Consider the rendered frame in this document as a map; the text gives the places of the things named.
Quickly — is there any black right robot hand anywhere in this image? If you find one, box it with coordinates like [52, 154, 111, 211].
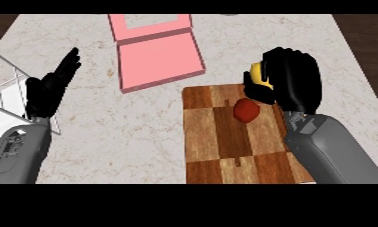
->
[243, 46, 325, 116]

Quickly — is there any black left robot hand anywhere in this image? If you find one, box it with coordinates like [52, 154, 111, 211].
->
[24, 47, 83, 120]

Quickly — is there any yellow lemon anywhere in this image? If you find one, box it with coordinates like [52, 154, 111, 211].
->
[249, 62, 275, 90]

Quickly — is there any brown checkered wooden cutting board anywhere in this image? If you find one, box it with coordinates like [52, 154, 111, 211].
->
[182, 83, 317, 185]

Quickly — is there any pink cardboard box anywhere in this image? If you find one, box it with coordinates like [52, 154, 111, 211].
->
[108, 14, 207, 95]

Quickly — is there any red fruit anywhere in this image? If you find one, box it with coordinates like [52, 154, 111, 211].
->
[232, 97, 262, 125]

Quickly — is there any white wire rack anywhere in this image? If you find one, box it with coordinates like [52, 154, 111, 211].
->
[0, 54, 64, 136]

